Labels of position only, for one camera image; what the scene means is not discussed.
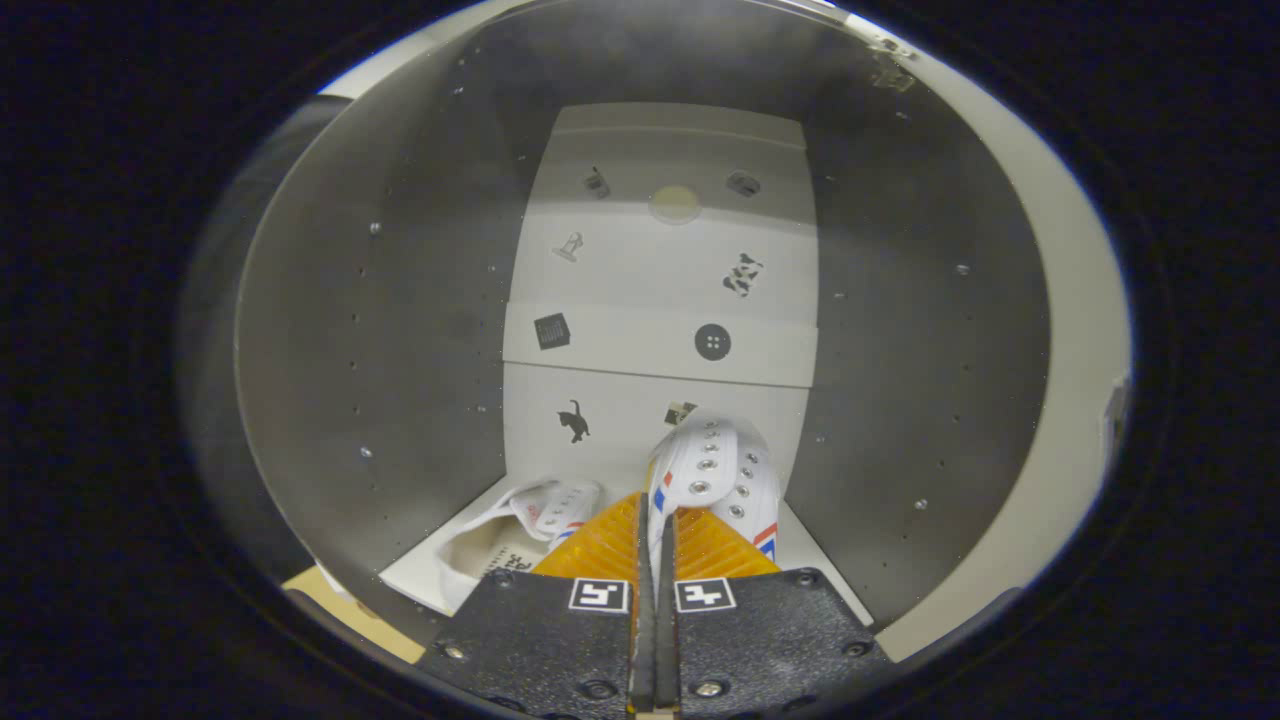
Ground grey shoe cabinet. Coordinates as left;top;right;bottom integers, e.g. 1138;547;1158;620
232;0;1051;641

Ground black backdrop cloth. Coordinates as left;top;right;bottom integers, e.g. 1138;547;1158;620
178;95;346;581

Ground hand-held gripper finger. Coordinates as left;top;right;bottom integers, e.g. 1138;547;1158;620
655;505;896;716
415;492;656;716

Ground white shoe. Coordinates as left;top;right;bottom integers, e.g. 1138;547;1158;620
437;478;603;613
645;408;781;591

